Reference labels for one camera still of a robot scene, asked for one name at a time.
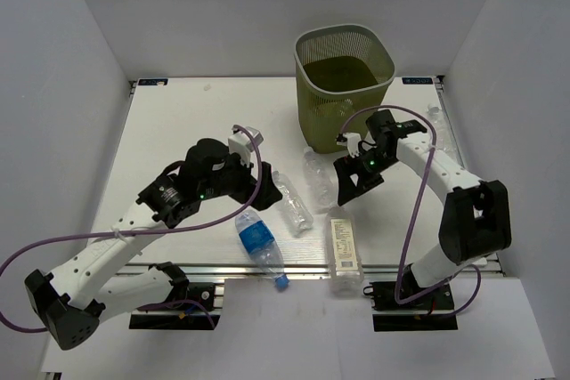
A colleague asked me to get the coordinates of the left blue table sticker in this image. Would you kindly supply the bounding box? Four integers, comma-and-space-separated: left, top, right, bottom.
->
137, 78, 168, 86

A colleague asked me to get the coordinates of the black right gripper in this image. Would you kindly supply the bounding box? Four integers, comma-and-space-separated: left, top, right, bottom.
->
334, 147, 398, 206

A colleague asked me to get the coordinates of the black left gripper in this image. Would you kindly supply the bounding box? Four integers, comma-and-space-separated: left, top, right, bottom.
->
199, 146, 283, 211

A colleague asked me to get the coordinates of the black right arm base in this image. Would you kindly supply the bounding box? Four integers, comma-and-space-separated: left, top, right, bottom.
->
362, 281, 458, 333

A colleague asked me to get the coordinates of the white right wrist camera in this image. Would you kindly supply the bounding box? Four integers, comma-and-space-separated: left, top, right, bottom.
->
336, 133, 362, 158

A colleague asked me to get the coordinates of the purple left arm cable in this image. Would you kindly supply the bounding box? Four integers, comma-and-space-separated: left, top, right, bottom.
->
0, 124, 264, 335

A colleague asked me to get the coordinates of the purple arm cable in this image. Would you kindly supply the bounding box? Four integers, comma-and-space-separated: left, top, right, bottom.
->
0, 124, 264, 335
340, 105, 483, 321

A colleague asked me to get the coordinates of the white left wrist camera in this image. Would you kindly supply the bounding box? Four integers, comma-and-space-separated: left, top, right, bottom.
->
228, 125, 264, 166

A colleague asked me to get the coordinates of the clear bottle white cap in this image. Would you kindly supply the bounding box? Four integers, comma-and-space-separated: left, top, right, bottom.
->
312, 99, 355, 121

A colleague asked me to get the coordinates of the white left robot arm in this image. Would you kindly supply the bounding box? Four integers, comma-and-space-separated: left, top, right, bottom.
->
24, 127, 281, 351

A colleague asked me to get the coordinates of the olive green mesh bin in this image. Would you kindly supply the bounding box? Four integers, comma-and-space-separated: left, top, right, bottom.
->
294, 24, 395, 154

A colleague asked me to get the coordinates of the blue table sticker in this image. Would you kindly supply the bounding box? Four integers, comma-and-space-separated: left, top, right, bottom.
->
402, 77, 433, 85
137, 78, 168, 86

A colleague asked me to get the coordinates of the clear crumpled bottle centre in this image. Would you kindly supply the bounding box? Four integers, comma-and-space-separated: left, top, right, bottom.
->
303, 146, 337, 210

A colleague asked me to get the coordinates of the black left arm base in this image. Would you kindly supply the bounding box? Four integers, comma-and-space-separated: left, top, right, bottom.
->
128, 276, 224, 331

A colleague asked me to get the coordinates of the blue label water bottle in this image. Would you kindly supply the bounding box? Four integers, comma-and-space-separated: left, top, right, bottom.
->
235, 209, 289, 291

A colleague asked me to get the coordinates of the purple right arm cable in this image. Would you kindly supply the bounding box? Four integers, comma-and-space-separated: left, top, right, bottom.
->
340, 105, 483, 321

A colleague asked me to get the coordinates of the aluminium table front rail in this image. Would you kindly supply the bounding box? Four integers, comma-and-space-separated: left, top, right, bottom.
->
77, 262, 507, 279

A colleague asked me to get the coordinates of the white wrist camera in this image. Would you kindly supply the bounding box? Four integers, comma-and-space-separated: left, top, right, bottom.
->
228, 125, 264, 166
336, 133, 362, 158

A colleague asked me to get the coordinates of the right blue table sticker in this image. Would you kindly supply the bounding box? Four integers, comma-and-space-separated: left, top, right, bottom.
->
402, 77, 433, 85

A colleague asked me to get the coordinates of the square bottle yellow label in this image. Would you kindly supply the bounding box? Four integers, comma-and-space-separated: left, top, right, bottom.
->
324, 206, 364, 297

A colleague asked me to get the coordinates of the clear bottle far right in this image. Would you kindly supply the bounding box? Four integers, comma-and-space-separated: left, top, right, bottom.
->
427, 103, 458, 158

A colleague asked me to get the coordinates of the clear crumpled bottle centre-left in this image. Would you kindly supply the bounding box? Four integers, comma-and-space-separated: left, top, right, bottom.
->
272, 171, 314, 237

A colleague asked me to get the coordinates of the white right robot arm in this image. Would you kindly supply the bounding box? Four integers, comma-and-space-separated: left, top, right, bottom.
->
334, 105, 512, 308

